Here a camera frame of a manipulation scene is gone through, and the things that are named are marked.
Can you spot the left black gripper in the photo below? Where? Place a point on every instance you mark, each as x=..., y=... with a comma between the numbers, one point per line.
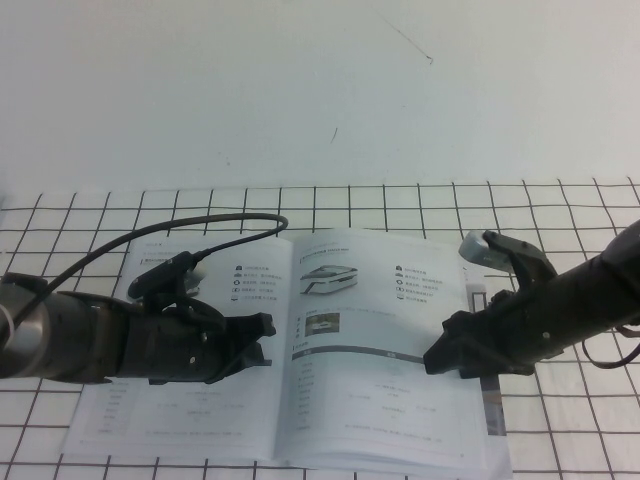
x=170, y=350

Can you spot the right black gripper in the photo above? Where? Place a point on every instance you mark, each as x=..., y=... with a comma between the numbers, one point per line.
x=510, y=340

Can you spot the white product catalogue book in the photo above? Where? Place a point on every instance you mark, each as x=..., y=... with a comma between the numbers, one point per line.
x=360, y=410

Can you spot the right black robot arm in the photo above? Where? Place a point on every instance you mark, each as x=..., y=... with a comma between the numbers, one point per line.
x=595, y=295

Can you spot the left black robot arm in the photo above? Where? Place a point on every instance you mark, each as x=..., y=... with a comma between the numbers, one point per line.
x=75, y=335

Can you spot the white black-grid tablecloth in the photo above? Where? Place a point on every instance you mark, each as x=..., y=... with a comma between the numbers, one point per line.
x=550, y=425

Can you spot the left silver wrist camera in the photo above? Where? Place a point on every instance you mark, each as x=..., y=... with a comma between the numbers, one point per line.
x=197, y=277

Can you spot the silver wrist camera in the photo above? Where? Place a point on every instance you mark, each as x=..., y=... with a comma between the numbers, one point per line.
x=197, y=277
x=480, y=255

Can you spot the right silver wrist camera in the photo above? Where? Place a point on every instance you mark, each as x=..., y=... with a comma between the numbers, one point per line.
x=480, y=255

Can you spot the right black camera bracket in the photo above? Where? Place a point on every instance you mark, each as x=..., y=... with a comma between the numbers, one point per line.
x=525, y=260

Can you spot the black camera bracket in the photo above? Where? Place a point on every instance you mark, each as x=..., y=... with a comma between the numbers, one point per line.
x=525, y=260
x=157, y=272

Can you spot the left black camera bracket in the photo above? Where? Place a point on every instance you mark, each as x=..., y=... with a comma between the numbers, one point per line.
x=157, y=272

